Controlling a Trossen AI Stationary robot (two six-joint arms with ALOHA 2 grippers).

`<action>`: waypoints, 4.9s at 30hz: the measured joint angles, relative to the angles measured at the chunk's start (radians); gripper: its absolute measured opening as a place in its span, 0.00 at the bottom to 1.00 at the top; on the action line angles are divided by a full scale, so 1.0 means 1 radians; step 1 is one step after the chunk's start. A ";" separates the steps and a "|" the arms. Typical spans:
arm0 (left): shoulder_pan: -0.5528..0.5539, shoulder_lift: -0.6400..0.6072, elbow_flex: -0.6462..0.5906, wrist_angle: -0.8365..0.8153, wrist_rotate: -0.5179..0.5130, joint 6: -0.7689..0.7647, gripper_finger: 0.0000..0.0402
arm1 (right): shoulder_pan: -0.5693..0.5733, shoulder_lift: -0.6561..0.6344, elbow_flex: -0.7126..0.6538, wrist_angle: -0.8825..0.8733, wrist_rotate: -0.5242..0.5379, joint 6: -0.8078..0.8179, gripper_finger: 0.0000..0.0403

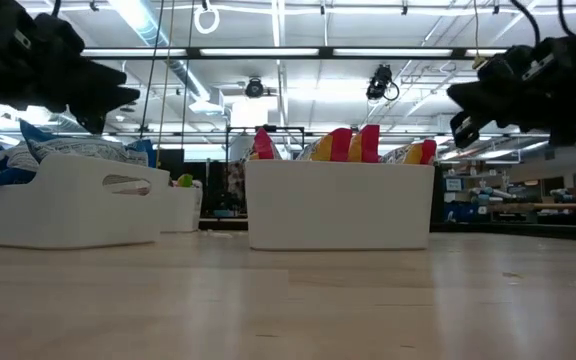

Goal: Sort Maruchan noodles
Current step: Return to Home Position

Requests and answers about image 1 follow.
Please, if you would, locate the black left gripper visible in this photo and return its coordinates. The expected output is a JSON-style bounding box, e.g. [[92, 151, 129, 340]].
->
[[0, 13, 141, 134]]

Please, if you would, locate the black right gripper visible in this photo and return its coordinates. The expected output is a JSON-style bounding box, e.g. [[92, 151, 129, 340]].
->
[[446, 29, 576, 150]]

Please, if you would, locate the red Maruchan beef ramen packet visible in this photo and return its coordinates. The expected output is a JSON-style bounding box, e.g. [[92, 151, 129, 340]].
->
[[307, 127, 354, 163], [382, 139, 438, 166], [250, 127, 282, 162], [347, 124, 381, 164]]

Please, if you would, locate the green pink Maruchan ramen packet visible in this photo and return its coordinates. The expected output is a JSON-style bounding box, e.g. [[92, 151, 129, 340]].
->
[[175, 172, 203, 190]]

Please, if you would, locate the white plastic bin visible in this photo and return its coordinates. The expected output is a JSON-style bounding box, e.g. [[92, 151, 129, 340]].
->
[[0, 152, 172, 250], [244, 158, 437, 251], [160, 179, 204, 234]]

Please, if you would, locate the black cabinet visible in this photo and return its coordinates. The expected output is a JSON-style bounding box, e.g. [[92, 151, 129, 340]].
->
[[432, 164, 445, 225]]

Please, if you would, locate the black monitor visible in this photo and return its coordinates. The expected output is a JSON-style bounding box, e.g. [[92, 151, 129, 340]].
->
[[156, 148, 185, 181]]

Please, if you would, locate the blue storage crate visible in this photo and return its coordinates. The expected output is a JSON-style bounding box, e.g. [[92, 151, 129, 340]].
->
[[444, 201, 490, 224]]

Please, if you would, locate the wooden background table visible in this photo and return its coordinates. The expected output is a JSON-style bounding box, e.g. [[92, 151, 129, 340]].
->
[[487, 201, 576, 212]]

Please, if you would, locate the black beam with light strips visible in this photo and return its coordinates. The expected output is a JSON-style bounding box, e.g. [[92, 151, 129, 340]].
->
[[80, 46, 512, 58]]

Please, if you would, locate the black hanging cable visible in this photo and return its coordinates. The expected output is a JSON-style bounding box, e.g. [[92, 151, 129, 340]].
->
[[136, 0, 166, 151], [181, 0, 195, 126]]

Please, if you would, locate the black horizontal rail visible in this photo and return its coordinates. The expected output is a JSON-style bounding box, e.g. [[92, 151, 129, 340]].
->
[[157, 130, 469, 138]]

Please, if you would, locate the black camera with cable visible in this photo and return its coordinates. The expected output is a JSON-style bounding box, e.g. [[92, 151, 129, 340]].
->
[[365, 63, 401, 102]]

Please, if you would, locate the white cable ring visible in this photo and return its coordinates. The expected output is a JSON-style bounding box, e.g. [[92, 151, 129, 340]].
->
[[193, 4, 221, 35]]

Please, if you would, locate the black table frame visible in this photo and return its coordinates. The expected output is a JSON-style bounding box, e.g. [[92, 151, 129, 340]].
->
[[197, 217, 576, 242]]

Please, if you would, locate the black overhead camera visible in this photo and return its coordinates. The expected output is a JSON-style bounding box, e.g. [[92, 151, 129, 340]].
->
[[244, 76, 266, 99]]

